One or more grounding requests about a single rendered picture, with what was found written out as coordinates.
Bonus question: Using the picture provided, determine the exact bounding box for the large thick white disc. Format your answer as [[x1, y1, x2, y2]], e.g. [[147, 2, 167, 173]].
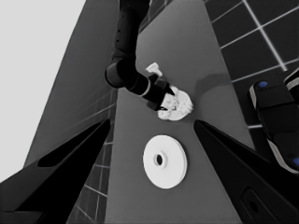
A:
[[142, 133, 189, 190]]

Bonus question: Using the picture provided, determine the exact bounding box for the white round pinned carrier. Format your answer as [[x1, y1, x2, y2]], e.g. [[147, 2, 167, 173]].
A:
[[157, 86, 194, 122]]

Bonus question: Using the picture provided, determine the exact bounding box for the small white T-shaped piece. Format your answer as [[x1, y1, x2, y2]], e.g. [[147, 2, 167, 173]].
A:
[[145, 62, 164, 77]]

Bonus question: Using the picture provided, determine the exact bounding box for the dark robot body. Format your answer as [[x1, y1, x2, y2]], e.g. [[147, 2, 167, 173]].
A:
[[248, 66, 299, 175]]

